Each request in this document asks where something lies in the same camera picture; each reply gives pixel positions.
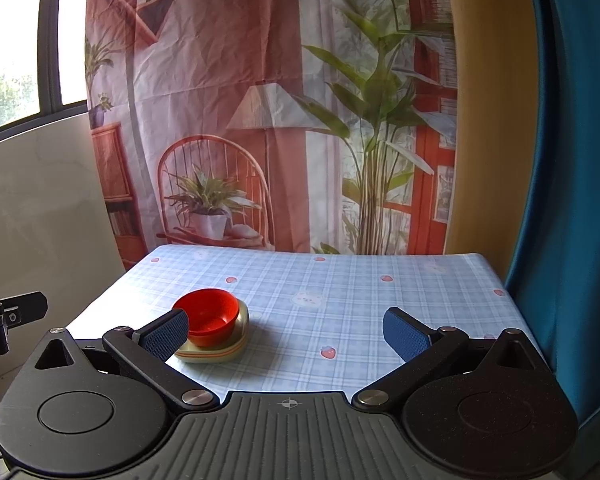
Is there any pale green plate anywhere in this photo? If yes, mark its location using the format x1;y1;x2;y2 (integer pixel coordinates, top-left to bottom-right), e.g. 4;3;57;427
176;299;251;357

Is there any orange plate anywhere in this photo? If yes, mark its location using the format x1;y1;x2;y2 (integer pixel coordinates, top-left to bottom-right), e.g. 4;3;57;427
174;325;251;364

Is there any dark framed window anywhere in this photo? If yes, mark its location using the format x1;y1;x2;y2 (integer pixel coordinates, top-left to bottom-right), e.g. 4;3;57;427
0;0;93;137

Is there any blue plaid tablecloth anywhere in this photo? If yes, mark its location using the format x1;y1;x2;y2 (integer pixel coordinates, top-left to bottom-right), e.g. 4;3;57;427
67;245;537;407

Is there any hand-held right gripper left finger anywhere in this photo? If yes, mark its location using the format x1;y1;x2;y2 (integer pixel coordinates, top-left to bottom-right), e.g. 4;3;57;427
32;308;220;412

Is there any blue curtain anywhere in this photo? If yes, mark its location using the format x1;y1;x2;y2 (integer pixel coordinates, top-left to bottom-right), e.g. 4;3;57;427
502;0;600;433

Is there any red bowl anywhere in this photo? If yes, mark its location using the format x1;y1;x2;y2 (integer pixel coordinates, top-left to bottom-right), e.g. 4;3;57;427
171;287;241;350

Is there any printed backdrop cloth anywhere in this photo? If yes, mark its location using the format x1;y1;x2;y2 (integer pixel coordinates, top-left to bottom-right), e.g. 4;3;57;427
83;0;459;272

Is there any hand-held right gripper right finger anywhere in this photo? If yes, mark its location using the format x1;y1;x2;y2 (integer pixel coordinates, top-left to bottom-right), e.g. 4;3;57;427
352;306;552;409

